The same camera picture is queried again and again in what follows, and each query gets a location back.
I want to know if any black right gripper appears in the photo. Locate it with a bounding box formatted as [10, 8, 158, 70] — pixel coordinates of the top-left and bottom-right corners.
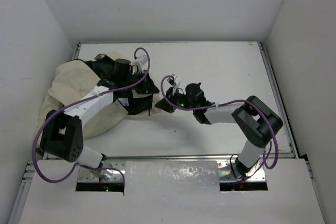
[155, 86, 196, 113]

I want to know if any cream jacket with black lining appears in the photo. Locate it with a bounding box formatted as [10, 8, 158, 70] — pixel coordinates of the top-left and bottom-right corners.
[38, 51, 161, 138]

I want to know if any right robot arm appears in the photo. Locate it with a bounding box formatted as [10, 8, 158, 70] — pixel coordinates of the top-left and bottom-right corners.
[155, 83, 283, 177]

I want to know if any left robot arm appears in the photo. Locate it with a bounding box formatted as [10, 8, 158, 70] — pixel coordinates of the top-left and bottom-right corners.
[38, 55, 159, 168]

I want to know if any white foreground cover panel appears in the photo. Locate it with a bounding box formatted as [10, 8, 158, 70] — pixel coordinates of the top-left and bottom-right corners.
[20, 159, 324, 223]

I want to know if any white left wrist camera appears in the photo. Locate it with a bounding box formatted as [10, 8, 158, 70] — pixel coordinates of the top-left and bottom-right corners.
[132, 55, 148, 73]

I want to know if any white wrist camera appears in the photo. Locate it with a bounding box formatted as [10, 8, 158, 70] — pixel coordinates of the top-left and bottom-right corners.
[132, 55, 148, 73]
[168, 74, 182, 88]

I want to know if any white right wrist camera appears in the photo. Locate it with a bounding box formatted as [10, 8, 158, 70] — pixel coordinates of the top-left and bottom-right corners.
[168, 74, 182, 88]

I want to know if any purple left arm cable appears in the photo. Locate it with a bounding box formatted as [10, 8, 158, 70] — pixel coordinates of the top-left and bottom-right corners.
[31, 47, 151, 187]

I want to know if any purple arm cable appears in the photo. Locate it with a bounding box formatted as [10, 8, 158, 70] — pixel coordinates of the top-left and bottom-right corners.
[160, 76, 279, 180]
[31, 47, 151, 187]

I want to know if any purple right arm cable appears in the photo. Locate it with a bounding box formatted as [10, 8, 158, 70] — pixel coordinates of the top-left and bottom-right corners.
[160, 76, 279, 180]

